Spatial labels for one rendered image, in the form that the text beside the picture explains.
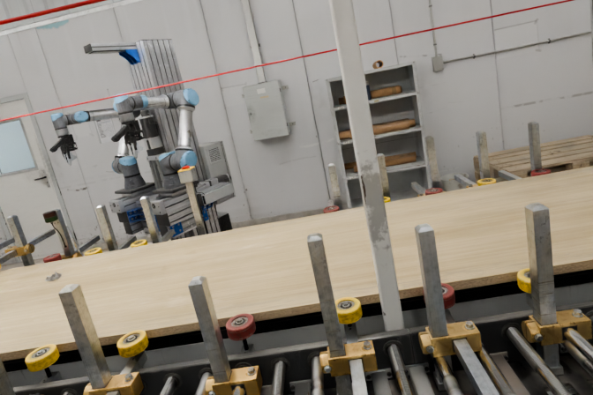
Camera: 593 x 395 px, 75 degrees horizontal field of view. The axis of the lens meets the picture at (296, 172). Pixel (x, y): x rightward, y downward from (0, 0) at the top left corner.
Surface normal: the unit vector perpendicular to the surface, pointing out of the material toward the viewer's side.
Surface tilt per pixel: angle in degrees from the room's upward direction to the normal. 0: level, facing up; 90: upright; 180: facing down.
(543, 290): 90
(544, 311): 90
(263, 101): 90
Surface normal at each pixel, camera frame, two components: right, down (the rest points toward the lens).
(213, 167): 0.80, -0.04
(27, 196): -0.10, 0.22
